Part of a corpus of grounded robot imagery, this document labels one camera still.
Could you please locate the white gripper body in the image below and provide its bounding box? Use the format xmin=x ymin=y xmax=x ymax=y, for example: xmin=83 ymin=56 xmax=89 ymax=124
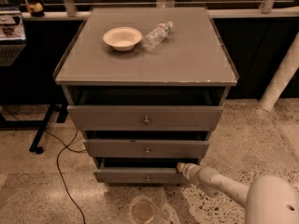
xmin=182 ymin=163 xmax=204 ymax=186

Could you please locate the grey bottom drawer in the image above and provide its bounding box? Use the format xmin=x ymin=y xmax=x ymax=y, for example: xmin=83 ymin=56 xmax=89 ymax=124
xmin=94 ymin=157 xmax=199 ymax=184

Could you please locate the grey drawer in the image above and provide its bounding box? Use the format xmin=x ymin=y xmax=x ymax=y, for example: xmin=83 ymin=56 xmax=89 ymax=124
xmin=94 ymin=157 xmax=199 ymax=184
xmin=83 ymin=139 xmax=209 ymax=159
xmin=67 ymin=105 xmax=222 ymax=132

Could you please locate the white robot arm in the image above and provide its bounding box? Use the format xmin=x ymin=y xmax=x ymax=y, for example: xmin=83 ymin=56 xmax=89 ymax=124
xmin=177 ymin=162 xmax=299 ymax=224

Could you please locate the grey top drawer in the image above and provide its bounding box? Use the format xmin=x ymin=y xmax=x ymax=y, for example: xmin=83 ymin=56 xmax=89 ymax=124
xmin=67 ymin=105 xmax=222 ymax=132

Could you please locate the grey middle drawer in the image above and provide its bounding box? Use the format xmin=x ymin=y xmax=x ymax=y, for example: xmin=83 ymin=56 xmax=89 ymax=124
xmin=83 ymin=139 xmax=209 ymax=159

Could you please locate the grey drawer cabinet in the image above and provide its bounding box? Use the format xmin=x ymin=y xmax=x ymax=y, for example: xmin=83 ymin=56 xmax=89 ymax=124
xmin=52 ymin=6 xmax=240 ymax=185

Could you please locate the clear plastic water bottle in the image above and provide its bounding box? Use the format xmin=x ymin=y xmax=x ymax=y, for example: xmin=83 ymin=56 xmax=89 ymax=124
xmin=141 ymin=21 xmax=173 ymax=52

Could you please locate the white paper bowl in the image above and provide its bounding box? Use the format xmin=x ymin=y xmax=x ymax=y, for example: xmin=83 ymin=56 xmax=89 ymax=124
xmin=103 ymin=27 xmax=142 ymax=51

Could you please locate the white diagonal pillar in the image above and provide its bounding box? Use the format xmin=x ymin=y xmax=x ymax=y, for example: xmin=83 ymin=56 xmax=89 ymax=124
xmin=259 ymin=33 xmax=299 ymax=111

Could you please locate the metal window railing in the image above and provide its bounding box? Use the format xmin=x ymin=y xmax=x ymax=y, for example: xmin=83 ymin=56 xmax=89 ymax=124
xmin=18 ymin=0 xmax=299 ymax=21

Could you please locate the yellow black tape dispenser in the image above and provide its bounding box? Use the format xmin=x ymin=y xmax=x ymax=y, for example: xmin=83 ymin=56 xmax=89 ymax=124
xmin=26 ymin=2 xmax=44 ymax=17

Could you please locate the black floor cable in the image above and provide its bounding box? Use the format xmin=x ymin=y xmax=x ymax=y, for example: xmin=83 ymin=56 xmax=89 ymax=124
xmin=1 ymin=105 xmax=87 ymax=224

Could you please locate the black desk frame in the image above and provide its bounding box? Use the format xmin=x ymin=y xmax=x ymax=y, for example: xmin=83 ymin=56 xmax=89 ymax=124
xmin=0 ymin=105 xmax=68 ymax=154

